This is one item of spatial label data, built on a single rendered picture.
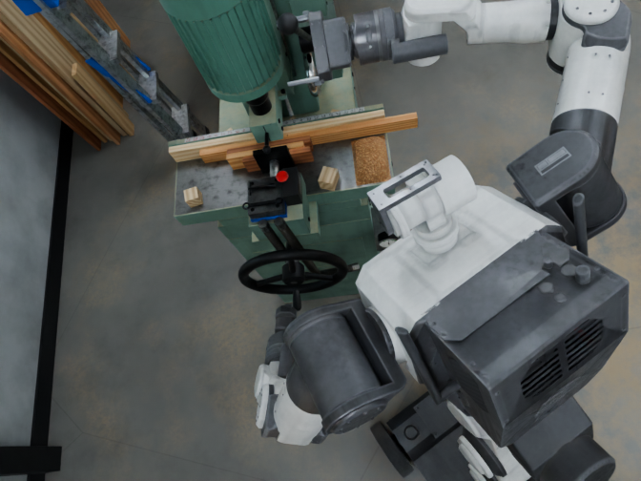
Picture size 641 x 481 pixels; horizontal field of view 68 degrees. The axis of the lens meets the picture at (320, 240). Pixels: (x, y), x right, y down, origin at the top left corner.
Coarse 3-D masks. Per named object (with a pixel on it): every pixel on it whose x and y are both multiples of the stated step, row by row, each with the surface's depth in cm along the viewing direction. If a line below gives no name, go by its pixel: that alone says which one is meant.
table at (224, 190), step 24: (336, 144) 129; (192, 168) 134; (216, 168) 133; (312, 168) 127; (336, 168) 126; (216, 192) 129; (240, 192) 128; (312, 192) 124; (336, 192) 123; (360, 192) 124; (192, 216) 129; (216, 216) 130; (240, 216) 131; (312, 216) 125; (264, 240) 125
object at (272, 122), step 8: (272, 88) 118; (272, 96) 117; (272, 104) 116; (280, 104) 123; (272, 112) 115; (280, 112) 121; (256, 120) 115; (264, 120) 115; (272, 120) 114; (280, 120) 119; (256, 128) 115; (264, 128) 115; (272, 128) 116; (280, 128) 118; (256, 136) 118; (264, 136) 118; (272, 136) 119; (280, 136) 119
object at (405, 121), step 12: (372, 120) 125; (384, 120) 124; (396, 120) 123; (408, 120) 123; (312, 132) 127; (324, 132) 126; (336, 132) 125; (348, 132) 126; (360, 132) 126; (372, 132) 127; (384, 132) 127; (240, 144) 129; (252, 144) 129; (204, 156) 131; (216, 156) 131
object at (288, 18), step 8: (280, 16) 79; (288, 16) 78; (280, 24) 79; (288, 24) 78; (296, 24) 79; (288, 32) 79; (296, 32) 89; (304, 32) 98; (304, 40) 113; (304, 48) 114; (312, 48) 114
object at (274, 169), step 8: (256, 152) 121; (272, 152) 120; (280, 152) 120; (288, 152) 121; (256, 160) 123; (264, 160) 123; (272, 160) 123; (280, 160) 124; (288, 160) 124; (264, 168) 126; (272, 168) 122; (280, 168) 127; (272, 176) 121
